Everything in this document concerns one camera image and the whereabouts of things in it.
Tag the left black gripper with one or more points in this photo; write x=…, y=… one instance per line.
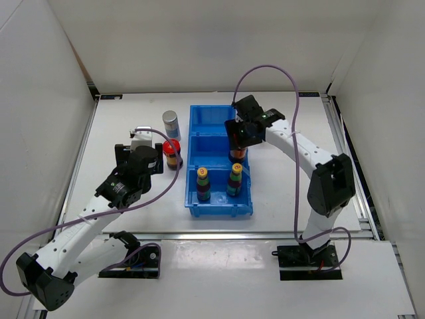
x=121, y=155

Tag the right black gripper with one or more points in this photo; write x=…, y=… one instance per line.
x=232, y=128

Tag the red-lidded sauce jar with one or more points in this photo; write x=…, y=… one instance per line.
x=237, y=156
x=172, y=152

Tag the yellow-capped sauce bottle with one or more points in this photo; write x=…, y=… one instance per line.
x=203, y=184
x=235, y=180

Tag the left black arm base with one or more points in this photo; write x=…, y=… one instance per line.
x=143, y=260

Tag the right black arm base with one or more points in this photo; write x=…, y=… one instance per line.
x=300, y=263

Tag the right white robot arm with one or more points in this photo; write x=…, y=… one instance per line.
x=331, y=181

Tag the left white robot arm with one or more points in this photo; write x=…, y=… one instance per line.
x=53, y=272

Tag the blue three-compartment plastic bin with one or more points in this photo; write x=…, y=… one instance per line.
x=208, y=147

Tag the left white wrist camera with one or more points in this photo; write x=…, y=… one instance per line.
x=140, y=136

